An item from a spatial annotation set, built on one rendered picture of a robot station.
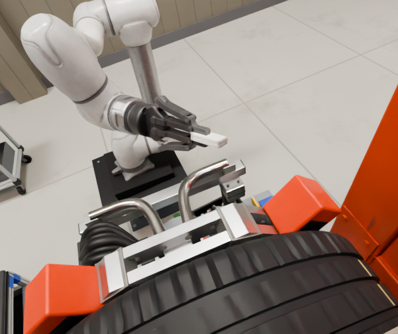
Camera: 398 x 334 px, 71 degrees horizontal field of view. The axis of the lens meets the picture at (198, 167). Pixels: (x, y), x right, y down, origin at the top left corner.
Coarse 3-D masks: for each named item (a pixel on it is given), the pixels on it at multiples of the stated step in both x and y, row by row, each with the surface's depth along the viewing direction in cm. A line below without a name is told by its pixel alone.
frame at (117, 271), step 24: (216, 216) 45; (240, 216) 44; (264, 216) 50; (144, 240) 44; (168, 240) 44; (192, 240) 47; (216, 240) 42; (240, 240) 43; (96, 264) 45; (120, 264) 42; (168, 264) 41; (120, 288) 40
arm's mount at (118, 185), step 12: (108, 156) 167; (156, 156) 163; (108, 168) 161; (156, 168) 157; (168, 168) 156; (120, 180) 154; (132, 180) 153; (144, 180) 152; (156, 180) 153; (120, 192) 148; (132, 192) 152
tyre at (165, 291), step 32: (224, 256) 35; (256, 256) 35; (288, 256) 36; (320, 256) 39; (352, 256) 45; (160, 288) 33; (192, 288) 33; (224, 288) 33; (256, 288) 33; (288, 288) 33; (320, 288) 34; (352, 288) 37; (384, 288) 42; (96, 320) 34; (128, 320) 32; (160, 320) 32; (192, 320) 31; (224, 320) 30; (256, 320) 31; (288, 320) 30; (320, 320) 31; (352, 320) 32; (384, 320) 35
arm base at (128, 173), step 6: (144, 162) 155; (150, 162) 158; (120, 168) 154; (132, 168) 151; (138, 168) 153; (144, 168) 155; (150, 168) 157; (114, 174) 155; (126, 174) 154; (132, 174) 153; (138, 174) 155; (126, 180) 152
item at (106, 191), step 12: (168, 156) 168; (96, 168) 172; (180, 168) 161; (96, 180) 165; (108, 180) 164; (168, 180) 157; (180, 180) 155; (108, 192) 158; (144, 192) 154; (108, 204) 153; (144, 216) 177; (132, 228) 174
